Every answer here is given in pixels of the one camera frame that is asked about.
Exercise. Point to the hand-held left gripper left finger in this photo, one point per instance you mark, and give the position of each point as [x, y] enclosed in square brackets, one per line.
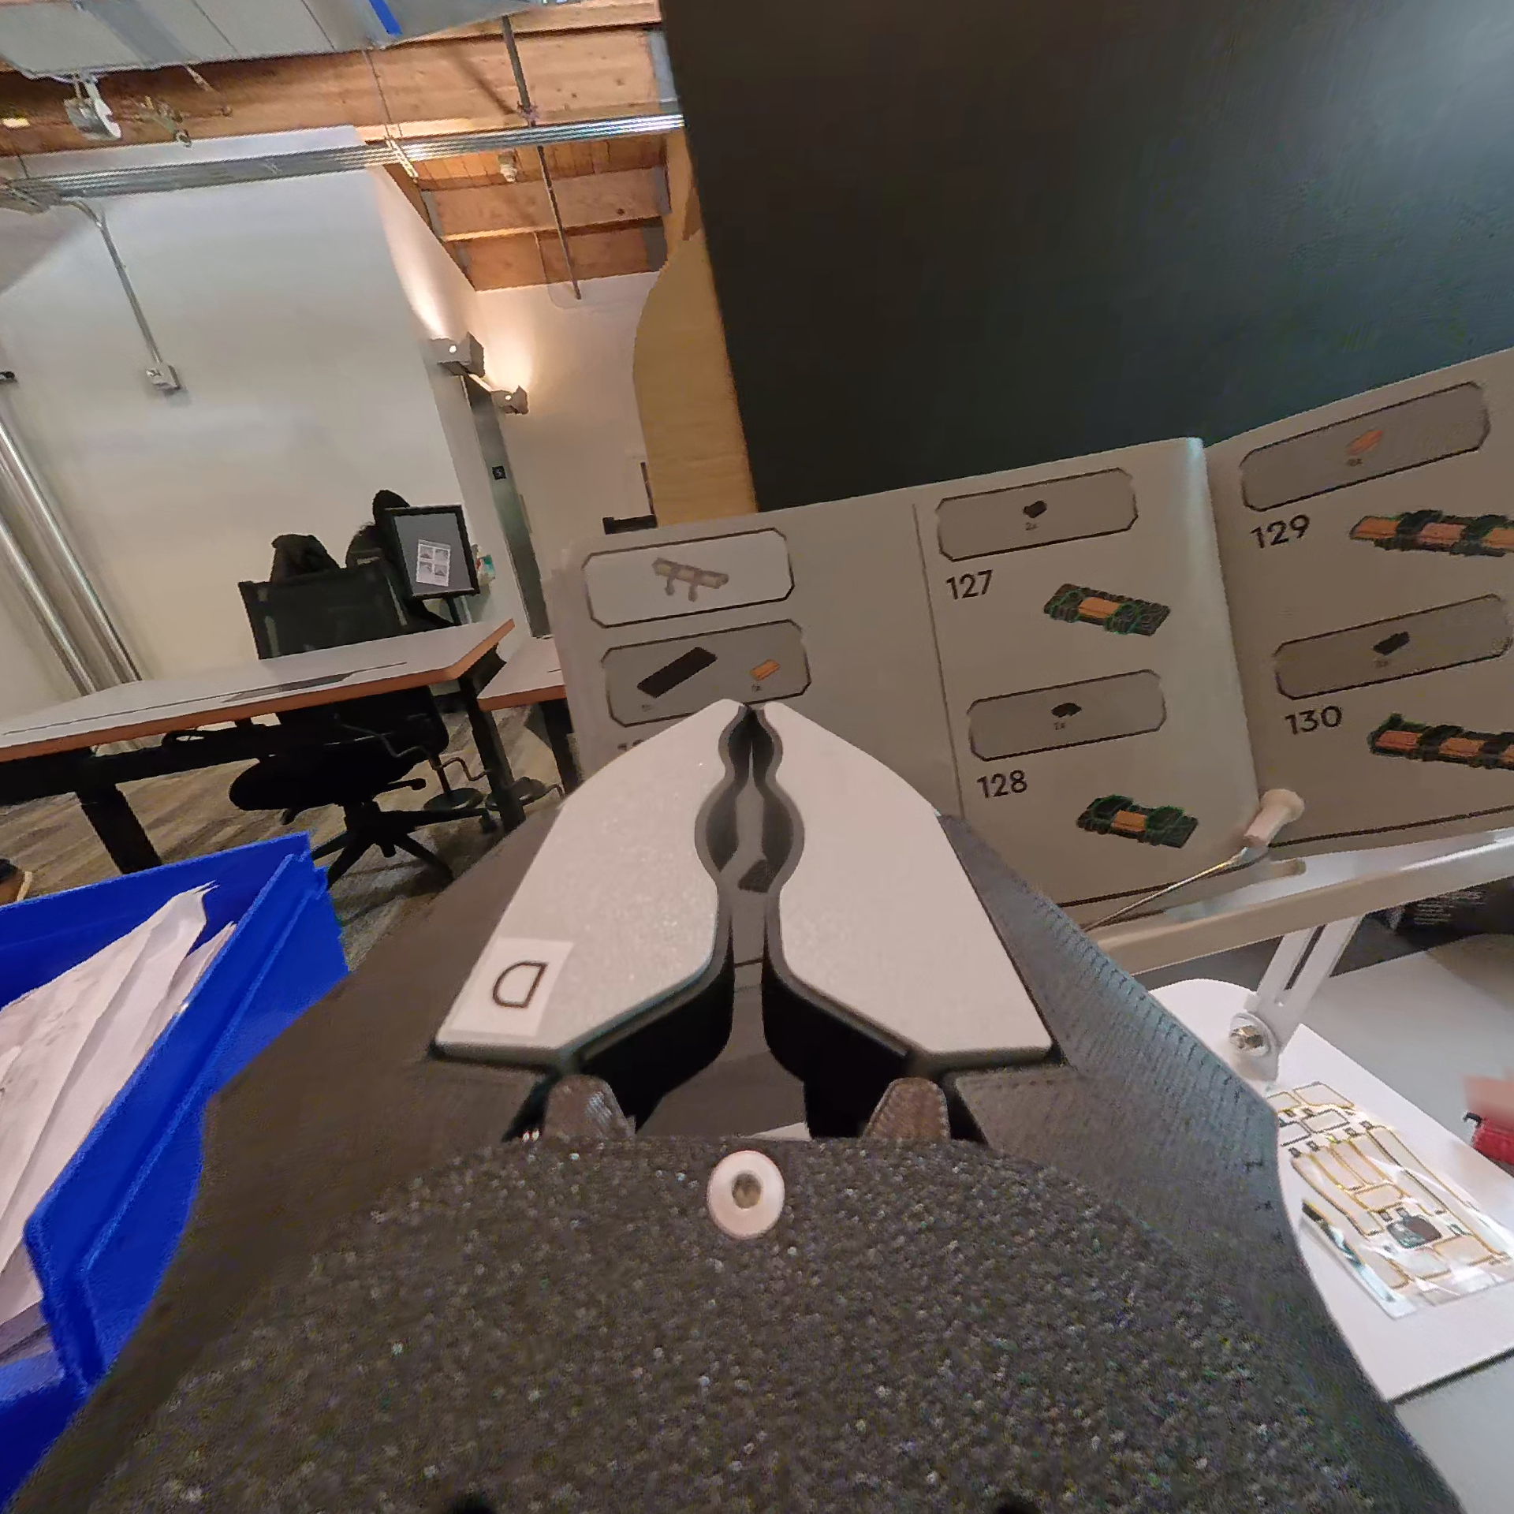
[593, 910]

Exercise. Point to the silver vertical duct pipe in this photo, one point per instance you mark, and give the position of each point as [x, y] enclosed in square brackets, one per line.
[47, 569]

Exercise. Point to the red lego minifigure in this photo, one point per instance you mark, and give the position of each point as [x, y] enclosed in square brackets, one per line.
[1493, 1125]

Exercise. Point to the sticker sheet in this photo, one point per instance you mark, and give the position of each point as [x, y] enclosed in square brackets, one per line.
[1373, 1193]

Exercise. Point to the white book stand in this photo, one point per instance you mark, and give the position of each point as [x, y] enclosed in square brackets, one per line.
[1396, 1028]

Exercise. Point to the grey desk brown edge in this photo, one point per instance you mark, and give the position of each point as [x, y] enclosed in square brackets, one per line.
[533, 674]
[237, 692]

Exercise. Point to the white paper sheets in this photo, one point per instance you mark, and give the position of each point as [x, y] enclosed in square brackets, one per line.
[82, 1063]

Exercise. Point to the silver air duct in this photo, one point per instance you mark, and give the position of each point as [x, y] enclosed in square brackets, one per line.
[177, 29]

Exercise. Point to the lego instruction booklet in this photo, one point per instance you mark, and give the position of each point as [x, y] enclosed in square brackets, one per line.
[1184, 709]

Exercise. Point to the black computer monitor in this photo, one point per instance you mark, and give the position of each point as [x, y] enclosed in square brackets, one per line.
[429, 550]

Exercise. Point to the black office chair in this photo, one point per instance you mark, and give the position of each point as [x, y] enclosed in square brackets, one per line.
[342, 757]

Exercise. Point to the blue plastic bin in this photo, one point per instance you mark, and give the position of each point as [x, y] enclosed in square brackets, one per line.
[212, 1125]

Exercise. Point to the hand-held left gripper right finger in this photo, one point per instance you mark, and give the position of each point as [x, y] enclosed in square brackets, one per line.
[899, 922]

